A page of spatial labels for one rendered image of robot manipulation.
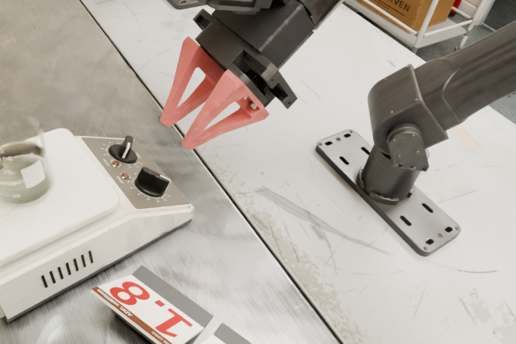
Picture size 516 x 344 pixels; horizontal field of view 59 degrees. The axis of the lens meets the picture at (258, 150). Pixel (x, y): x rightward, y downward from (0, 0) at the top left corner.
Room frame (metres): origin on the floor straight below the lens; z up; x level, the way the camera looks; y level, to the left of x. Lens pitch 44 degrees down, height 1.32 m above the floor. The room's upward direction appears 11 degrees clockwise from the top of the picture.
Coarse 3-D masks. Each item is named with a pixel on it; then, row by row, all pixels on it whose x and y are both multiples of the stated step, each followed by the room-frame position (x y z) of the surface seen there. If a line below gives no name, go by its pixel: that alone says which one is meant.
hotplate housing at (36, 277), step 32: (96, 160) 0.30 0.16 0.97; (96, 224) 0.23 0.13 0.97; (128, 224) 0.24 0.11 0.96; (160, 224) 0.27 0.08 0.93; (32, 256) 0.19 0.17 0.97; (64, 256) 0.20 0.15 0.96; (96, 256) 0.22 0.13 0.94; (0, 288) 0.16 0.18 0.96; (32, 288) 0.17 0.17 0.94; (64, 288) 0.19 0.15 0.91
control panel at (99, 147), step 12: (96, 144) 0.33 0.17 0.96; (108, 144) 0.34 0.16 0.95; (96, 156) 0.31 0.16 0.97; (108, 156) 0.32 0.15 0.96; (144, 156) 0.35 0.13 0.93; (108, 168) 0.30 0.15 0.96; (120, 168) 0.31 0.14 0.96; (132, 168) 0.32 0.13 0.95; (156, 168) 0.34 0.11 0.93; (120, 180) 0.29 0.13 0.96; (132, 180) 0.30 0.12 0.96; (132, 192) 0.28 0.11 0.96; (168, 192) 0.30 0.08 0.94; (132, 204) 0.26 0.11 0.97; (144, 204) 0.27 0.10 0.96; (156, 204) 0.28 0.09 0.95; (168, 204) 0.28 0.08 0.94; (180, 204) 0.29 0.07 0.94
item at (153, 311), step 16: (112, 288) 0.19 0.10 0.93; (128, 288) 0.20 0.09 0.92; (144, 288) 0.21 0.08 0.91; (128, 304) 0.18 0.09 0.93; (144, 304) 0.19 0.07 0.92; (160, 304) 0.19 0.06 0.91; (144, 320) 0.17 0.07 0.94; (160, 320) 0.17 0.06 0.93; (176, 320) 0.18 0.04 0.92; (176, 336) 0.16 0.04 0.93
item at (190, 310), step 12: (132, 276) 0.22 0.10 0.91; (144, 276) 0.22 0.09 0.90; (156, 276) 0.23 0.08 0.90; (156, 288) 0.21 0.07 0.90; (168, 288) 0.22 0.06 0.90; (168, 300) 0.20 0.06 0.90; (180, 300) 0.21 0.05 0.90; (120, 312) 0.17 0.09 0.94; (180, 312) 0.19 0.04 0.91; (192, 312) 0.20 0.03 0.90; (204, 312) 0.20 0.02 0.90; (132, 324) 0.16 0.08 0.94; (204, 324) 0.19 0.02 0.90; (144, 336) 0.17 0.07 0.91; (192, 336) 0.17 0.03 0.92
